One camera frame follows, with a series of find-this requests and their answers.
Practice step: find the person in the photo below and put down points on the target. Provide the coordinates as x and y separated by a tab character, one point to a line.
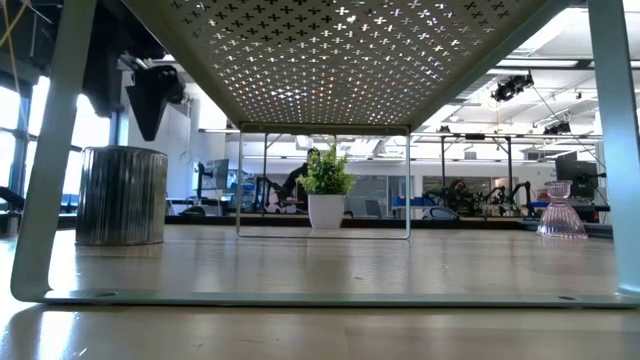
295	185

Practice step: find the green plant in white pot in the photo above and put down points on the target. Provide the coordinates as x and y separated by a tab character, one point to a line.
326	210

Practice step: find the green perforated metal shelf riser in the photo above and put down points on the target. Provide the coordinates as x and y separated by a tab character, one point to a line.
325	65

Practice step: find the black aluminium table frame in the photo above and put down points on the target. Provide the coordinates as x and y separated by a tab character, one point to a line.
475	223

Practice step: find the black background robot arm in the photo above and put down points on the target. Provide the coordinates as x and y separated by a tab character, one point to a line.
517	195
457	197

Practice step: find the silver scented candle tin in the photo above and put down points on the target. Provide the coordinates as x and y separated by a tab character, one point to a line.
122	195

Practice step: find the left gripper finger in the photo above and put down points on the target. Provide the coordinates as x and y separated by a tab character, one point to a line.
102	85
150	100

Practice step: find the black computer monitor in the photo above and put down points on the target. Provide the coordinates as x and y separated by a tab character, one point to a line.
217	174
577	175

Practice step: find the black background gantry frame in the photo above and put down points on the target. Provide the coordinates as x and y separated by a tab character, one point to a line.
443	160

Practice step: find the pink ribbed glass candle holder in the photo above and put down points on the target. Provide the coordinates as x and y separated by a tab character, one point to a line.
560	220

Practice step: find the black ceiling camera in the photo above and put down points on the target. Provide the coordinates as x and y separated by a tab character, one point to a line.
512	86
557	128

